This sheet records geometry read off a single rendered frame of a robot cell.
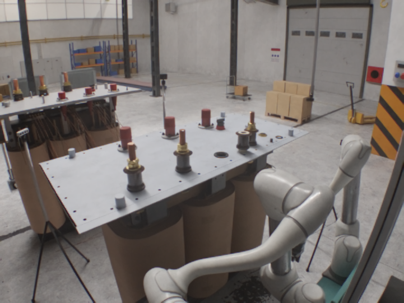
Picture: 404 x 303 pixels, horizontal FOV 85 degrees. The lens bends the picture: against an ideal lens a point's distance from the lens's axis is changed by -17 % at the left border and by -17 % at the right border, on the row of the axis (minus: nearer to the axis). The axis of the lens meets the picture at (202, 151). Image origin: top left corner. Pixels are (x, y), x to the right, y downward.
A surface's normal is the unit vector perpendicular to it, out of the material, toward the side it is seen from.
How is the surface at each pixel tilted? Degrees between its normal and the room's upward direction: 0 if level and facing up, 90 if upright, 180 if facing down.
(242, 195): 90
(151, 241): 90
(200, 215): 90
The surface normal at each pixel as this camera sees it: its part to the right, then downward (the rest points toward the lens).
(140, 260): 0.11, 0.37
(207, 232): 0.39, 0.35
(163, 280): -0.30, -0.79
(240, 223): -0.18, 0.37
